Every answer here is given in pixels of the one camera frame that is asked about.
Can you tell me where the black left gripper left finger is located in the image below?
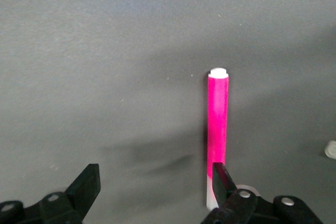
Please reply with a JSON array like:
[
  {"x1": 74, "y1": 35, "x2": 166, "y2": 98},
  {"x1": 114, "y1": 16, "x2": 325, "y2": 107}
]
[{"x1": 0, "y1": 163, "x2": 102, "y2": 224}]

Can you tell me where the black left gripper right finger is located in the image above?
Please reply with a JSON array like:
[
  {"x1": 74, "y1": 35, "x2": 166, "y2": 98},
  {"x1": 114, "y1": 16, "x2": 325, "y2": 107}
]
[{"x1": 202, "y1": 162, "x2": 325, "y2": 224}]

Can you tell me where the pink marker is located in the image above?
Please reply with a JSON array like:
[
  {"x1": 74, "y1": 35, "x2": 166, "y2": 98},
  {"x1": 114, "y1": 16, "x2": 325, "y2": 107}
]
[{"x1": 204, "y1": 68, "x2": 229, "y2": 210}]

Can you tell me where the green marker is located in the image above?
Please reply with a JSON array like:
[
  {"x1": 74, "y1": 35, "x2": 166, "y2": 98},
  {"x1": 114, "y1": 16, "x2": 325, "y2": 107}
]
[{"x1": 323, "y1": 140, "x2": 336, "y2": 159}]

